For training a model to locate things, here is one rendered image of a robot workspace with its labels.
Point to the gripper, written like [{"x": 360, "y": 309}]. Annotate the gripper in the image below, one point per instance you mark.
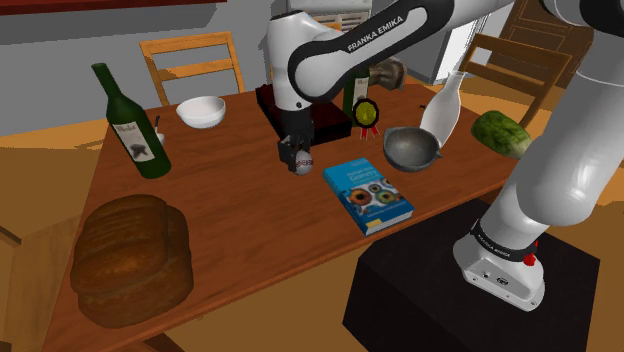
[{"x": 296, "y": 123}]

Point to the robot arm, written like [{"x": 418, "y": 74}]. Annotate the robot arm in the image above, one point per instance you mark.
[{"x": 551, "y": 161}]

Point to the white baseball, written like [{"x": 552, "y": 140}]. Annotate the white baseball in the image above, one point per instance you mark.
[{"x": 304, "y": 164}]

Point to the dark red flat box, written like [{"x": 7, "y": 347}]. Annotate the dark red flat box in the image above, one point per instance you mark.
[{"x": 331, "y": 122}]

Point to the yellow rosette red ribbon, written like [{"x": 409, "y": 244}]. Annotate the yellow rosette red ribbon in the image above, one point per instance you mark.
[{"x": 366, "y": 113}]

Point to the blue book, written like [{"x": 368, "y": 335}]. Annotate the blue book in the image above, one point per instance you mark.
[{"x": 368, "y": 195}]

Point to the wooden table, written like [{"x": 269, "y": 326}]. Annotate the wooden table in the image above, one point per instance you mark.
[{"x": 244, "y": 219}]

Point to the white bowl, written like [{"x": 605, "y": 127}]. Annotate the white bowl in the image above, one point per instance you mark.
[{"x": 201, "y": 113}]

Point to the grey bowl with spout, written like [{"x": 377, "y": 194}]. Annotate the grey bowl with spout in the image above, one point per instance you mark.
[{"x": 409, "y": 148}]

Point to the brown furry object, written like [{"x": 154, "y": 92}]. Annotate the brown furry object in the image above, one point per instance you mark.
[{"x": 390, "y": 74}]

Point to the light wooden chair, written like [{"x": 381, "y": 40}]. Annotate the light wooden chair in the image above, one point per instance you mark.
[{"x": 195, "y": 68}]

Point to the small white cup with spoon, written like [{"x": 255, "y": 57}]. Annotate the small white cup with spoon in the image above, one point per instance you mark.
[{"x": 160, "y": 138}]

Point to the white vase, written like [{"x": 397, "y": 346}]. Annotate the white vase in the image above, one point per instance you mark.
[{"x": 441, "y": 114}]

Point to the green wine bottle pale label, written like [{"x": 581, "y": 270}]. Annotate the green wine bottle pale label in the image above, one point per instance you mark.
[{"x": 136, "y": 141}]

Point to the white refrigerator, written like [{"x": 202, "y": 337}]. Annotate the white refrigerator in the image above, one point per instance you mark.
[{"x": 453, "y": 53}]

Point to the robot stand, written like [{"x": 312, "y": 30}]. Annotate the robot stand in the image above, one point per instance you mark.
[{"x": 419, "y": 302}]

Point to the brown bread loaf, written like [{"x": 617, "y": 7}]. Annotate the brown bread loaf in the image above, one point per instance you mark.
[{"x": 131, "y": 263}]

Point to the green watermelon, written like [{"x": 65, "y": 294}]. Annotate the green watermelon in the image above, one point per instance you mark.
[{"x": 499, "y": 134}]

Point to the dark wooden chair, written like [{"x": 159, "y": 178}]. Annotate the dark wooden chair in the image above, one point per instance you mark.
[{"x": 516, "y": 61}]

